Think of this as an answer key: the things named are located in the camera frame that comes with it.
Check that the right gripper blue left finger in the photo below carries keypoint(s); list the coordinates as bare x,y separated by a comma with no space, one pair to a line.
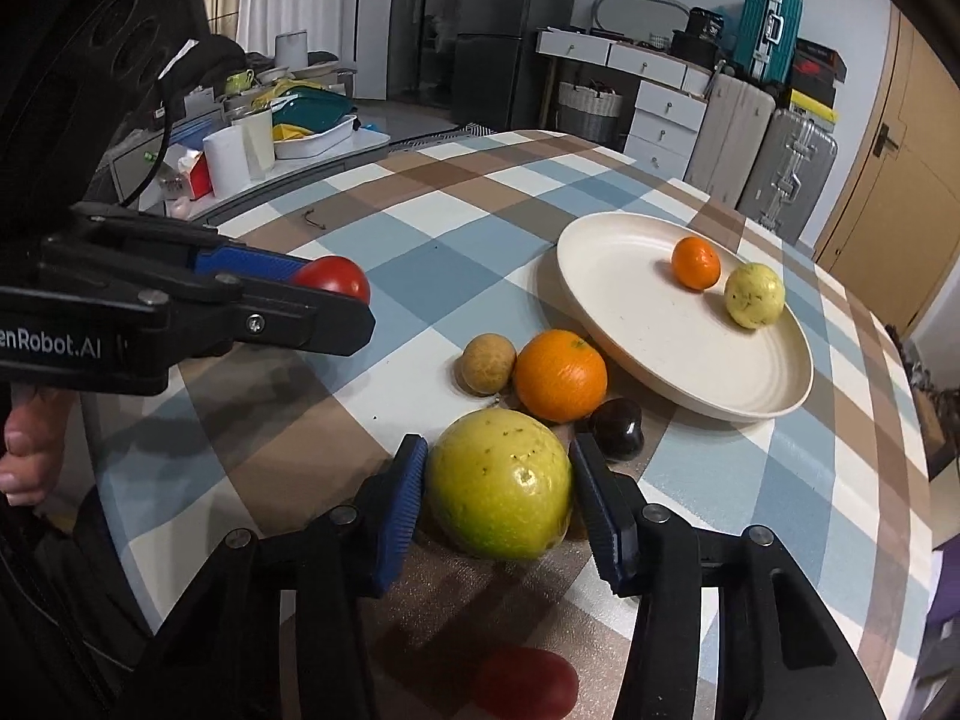
397,503

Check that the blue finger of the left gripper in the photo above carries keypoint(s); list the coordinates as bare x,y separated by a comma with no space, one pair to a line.
283,315
246,262

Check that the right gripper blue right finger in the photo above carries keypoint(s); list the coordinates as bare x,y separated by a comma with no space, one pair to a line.
607,501

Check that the red tomato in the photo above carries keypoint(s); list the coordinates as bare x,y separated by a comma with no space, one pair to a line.
527,683
334,274

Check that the dark plum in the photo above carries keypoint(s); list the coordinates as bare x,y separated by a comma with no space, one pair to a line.
617,428

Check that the large yellow guava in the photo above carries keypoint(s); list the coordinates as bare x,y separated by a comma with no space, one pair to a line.
500,486

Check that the large orange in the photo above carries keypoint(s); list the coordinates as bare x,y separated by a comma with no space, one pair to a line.
559,377

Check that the brown round pear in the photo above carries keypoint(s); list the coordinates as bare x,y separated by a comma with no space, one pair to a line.
486,363

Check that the green yellow guava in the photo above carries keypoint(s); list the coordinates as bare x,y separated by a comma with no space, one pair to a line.
754,296

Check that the small orange mandarin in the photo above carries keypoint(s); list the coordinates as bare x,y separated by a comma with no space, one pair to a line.
695,263

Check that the person left hand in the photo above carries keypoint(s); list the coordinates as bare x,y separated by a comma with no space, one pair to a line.
35,436

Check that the small brown twig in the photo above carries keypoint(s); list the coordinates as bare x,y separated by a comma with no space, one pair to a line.
309,217

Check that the white paper roll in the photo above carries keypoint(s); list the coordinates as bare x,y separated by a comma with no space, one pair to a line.
227,164

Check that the white basin with items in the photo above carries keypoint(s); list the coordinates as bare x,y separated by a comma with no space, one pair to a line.
308,120

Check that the cream round plate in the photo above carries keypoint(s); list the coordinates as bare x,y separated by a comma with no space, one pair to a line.
615,270

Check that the checkered tablecloth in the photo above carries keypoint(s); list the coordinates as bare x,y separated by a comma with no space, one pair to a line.
782,564

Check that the dark tall cabinet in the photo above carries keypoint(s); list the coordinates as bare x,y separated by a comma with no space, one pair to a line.
420,61

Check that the woven laundry basket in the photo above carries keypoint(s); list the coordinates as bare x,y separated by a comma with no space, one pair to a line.
589,111

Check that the black refrigerator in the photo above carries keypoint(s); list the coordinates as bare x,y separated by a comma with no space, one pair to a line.
498,80

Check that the wooden door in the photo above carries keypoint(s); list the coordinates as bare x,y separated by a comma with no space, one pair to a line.
892,239

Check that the silver suitcase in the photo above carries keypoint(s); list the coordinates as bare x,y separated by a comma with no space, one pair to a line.
790,170

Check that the beige suitcase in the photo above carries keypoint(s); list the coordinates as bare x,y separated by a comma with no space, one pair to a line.
730,137

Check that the white drawer desk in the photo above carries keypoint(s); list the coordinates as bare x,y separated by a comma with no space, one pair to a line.
668,107

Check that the stack of shoe boxes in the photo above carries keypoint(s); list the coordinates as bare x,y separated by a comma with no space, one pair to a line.
816,72

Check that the teal suitcase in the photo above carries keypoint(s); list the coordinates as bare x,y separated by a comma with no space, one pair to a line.
766,39

